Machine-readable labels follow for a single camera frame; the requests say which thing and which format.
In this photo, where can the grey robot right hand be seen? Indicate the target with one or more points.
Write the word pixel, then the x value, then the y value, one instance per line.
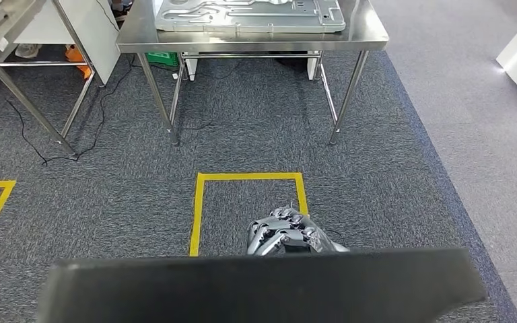
pixel 285 232

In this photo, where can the black plastic plate frame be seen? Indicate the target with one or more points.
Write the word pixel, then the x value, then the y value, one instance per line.
pixel 258 290

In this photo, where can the stainless steel workbench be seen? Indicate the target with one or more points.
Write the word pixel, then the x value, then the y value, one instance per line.
pixel 240 42

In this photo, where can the yellow floor tape square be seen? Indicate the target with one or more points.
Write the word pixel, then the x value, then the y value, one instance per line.
pixel 249 176

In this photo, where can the white stand leg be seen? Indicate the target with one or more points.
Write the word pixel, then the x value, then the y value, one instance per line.
pixel 313 67
pixel 190 67

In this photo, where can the green crate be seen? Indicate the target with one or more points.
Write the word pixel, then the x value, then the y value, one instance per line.
pixel 162 59

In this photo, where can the stamped grey metal panel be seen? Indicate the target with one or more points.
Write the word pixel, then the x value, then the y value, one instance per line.
pixel 249 18

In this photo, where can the orange object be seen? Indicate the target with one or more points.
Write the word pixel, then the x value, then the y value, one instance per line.
pixel 76 58

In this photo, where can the white board panel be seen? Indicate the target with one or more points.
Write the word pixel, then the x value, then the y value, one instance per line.
pixel 93 35

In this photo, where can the steel frame side table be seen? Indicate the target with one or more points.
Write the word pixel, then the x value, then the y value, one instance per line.
pixel 13 18

